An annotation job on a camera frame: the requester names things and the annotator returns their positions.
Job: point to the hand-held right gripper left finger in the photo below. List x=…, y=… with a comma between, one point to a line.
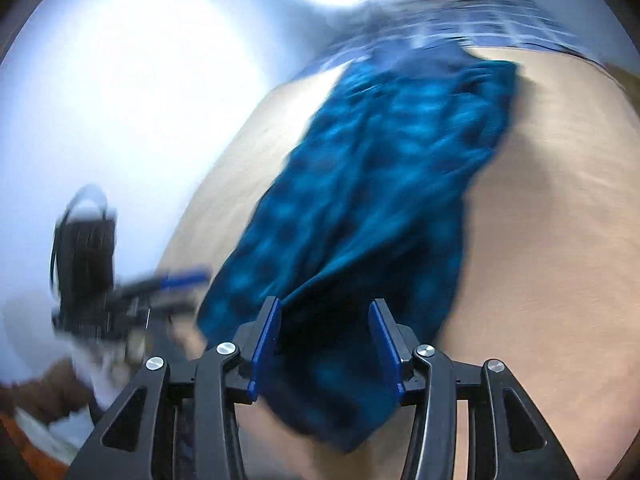
x=265, y=340

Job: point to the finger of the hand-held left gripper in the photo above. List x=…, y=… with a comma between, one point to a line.
x=170, y=285

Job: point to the blue patterned bedsheet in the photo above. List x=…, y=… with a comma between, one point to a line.
x=500, y=15

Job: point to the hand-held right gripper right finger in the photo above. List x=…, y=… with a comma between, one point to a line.
x=387, y=345

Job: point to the beige blanket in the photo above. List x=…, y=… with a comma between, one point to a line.
x=550, y=210

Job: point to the person's left forearm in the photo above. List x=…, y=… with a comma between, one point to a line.
x=45, y=390

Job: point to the teal plaid fleece jacket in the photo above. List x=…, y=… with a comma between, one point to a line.
x=375, y=185

